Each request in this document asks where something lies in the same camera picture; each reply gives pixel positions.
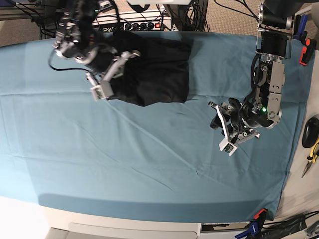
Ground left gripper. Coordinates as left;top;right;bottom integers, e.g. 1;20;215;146
208;98;260;143

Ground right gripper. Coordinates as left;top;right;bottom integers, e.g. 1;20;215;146
86;44;141;82

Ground dark grey T-shirt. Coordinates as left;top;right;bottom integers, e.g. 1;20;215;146
107;30;193;107

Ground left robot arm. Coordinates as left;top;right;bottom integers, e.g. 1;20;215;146
209;0;304;145

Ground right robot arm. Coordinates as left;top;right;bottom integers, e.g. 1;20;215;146
48;0;141;86

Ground black power strip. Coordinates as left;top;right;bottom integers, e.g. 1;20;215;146
124;22;161;31

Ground black computer mouse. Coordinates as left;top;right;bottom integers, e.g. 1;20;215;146
302;117;319;148

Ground teal table cloth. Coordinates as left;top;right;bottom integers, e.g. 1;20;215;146
0;32;314;223

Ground orange black clamp top right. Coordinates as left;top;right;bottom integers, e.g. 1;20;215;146
299;38;317;66

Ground blue orange clamp bottom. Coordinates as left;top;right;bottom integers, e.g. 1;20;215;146
235;208;268;239

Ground blue clamp top right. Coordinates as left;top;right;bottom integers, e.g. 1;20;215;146
293;14;308;40

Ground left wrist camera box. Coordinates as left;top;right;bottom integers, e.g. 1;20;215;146
219;138;238;156

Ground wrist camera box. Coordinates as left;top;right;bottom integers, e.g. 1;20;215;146
90;81;114;101
219;138;238;156

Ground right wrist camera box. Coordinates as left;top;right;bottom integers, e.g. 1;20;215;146
90;81;114;101

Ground yellow handled pliers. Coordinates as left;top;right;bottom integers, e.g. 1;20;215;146
302;139;319;178

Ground black strap bottom right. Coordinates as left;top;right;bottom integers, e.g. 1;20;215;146
259;214;308;239

